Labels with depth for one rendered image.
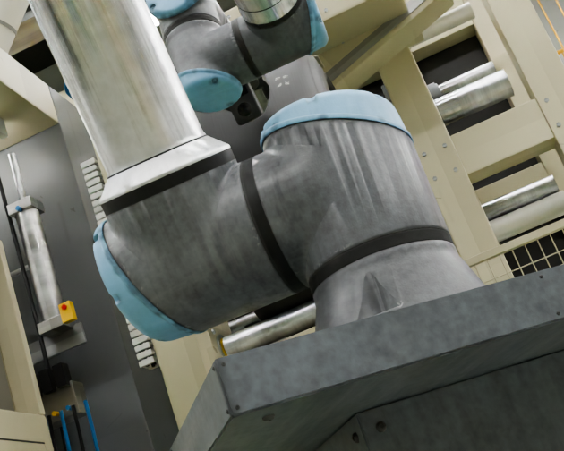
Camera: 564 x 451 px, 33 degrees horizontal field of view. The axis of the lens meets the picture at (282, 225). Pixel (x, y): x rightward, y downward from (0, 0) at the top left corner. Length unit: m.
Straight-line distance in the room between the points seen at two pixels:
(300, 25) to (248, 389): 0.81
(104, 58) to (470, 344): 0.49
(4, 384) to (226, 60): 0.82
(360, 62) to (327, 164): 1.50
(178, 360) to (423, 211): 1.06
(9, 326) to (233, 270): 1.02
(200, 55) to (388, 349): 0.81
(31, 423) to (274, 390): 1.22
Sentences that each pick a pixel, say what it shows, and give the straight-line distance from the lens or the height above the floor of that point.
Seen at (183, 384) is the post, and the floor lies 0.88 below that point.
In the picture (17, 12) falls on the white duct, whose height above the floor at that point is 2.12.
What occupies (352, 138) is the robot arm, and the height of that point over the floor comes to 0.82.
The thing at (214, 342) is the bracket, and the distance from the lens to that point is 1.77.
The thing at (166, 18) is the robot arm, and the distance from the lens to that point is 1.44.
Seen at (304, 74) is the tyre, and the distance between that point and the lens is 1.81.
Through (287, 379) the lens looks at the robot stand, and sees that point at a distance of 0.62.
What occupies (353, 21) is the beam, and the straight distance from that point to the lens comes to 2.37.
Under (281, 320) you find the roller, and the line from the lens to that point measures 1.76.
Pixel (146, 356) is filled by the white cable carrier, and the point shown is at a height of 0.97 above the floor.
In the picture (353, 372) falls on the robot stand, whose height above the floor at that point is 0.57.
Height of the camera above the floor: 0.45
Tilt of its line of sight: 20 degrees up
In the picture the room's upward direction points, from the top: 20 degrees counter-clockwise
